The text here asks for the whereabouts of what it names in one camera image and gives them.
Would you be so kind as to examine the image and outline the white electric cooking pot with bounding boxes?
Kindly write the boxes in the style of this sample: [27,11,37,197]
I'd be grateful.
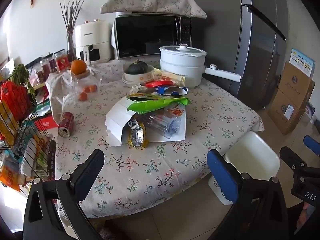
[159,44,242,88]

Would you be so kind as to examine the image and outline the red wrapper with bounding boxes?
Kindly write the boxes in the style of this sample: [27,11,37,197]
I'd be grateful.
[145,80,173,88]

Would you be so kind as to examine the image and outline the glass vase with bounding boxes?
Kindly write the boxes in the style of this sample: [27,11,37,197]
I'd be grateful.
[66,30,77,60]

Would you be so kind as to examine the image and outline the clear plastic bottle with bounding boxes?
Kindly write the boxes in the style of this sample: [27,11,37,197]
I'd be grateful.
[136,110,182,139]

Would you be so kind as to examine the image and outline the glass jar of dried food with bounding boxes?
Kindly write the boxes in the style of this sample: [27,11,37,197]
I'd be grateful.
[41,54,58,74]
[31,60,47,83]

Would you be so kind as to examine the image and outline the large orange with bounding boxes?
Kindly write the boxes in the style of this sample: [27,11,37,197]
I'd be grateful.
[70,59,87,75]

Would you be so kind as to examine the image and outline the black microwave oven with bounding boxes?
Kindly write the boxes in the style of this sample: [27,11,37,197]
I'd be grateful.
[114,15,193,60]

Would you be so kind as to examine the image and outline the red soda can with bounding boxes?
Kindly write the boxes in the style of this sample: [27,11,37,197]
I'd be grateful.
[58,112,75,138]

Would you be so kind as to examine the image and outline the red plastic bag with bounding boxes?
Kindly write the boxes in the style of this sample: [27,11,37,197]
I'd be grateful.
[0,80,29,120]

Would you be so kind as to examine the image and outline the yellow foil-lined bag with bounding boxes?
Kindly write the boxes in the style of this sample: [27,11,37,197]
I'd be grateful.
[126,120,150,148]

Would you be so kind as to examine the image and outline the orange packet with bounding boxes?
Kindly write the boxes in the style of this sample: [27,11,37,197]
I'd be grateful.
[0,165,20,192]

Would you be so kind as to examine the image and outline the blue and white box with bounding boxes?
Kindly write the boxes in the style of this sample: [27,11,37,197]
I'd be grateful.
[305,102,317,118]

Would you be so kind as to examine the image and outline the floral microwave cover cloth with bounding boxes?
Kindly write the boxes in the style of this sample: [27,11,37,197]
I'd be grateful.
[100,0,207,20]

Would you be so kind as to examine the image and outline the grey refrigerator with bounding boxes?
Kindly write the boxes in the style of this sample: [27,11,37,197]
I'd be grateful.
[189,0,293,110]

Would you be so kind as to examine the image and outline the white flower-print bowl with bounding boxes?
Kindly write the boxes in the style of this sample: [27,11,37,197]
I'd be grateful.
[124,64,155,82]

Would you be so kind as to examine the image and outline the leafy green vegetable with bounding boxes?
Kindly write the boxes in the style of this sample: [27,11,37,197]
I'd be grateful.
[10,64,37,103]

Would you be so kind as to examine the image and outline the yellow packet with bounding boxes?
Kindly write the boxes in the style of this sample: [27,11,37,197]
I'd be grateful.
[0,102,20,145]

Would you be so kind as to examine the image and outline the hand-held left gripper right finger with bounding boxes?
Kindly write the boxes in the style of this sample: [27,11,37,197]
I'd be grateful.
[206,149,290,240]

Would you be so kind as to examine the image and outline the white plastic bin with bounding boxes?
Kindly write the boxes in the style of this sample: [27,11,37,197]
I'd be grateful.
[208,131,280,205]

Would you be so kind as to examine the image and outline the torn white cardboard box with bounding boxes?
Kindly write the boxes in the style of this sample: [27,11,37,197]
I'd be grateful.
[105,97,140,147]

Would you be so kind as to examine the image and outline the cream orange-print snack bag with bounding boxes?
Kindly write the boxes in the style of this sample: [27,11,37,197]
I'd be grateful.
[161,71,186,87]

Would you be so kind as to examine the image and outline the dark green pumpkin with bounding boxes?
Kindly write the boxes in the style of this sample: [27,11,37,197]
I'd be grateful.
[127,59,148,75]

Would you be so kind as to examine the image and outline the red gift box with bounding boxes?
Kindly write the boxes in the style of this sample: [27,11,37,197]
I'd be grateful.
[35,119,60,133]

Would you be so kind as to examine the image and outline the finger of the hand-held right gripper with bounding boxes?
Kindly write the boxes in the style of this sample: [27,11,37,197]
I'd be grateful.
[279,146,307,178]
[303,135,320,153]

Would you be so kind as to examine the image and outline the green snack bag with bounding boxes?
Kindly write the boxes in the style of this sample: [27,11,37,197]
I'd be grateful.
[127,94,190,114]

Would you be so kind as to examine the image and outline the red-label glass jar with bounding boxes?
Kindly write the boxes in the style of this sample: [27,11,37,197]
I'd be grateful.
[54,50,69,73]

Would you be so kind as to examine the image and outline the blue and white carton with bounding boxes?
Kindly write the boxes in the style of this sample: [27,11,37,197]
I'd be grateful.
[154,85,188,96]

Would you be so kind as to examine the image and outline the glass jar with wooden lid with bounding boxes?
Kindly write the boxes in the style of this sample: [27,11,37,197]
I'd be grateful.
[71,70,102,98]

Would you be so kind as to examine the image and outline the white air fryer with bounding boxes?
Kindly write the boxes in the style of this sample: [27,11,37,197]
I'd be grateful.
[74,19,113,65]

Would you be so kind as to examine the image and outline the blue wall leaflet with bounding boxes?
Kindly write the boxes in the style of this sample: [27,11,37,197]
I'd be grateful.
[289,49,315,78]

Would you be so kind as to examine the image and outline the white tissue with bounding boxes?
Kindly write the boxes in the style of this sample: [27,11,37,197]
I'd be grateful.
[129,84,147,95]

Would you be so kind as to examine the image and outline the black wire rack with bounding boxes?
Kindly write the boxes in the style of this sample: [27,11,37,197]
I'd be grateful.
[0,65,58,198]

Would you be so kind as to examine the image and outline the dry branches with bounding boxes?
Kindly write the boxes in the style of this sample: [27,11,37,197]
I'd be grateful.
[59,0,88,34]

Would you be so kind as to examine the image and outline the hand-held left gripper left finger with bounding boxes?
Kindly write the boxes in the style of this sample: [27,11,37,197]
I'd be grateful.
[23,149,105,240]

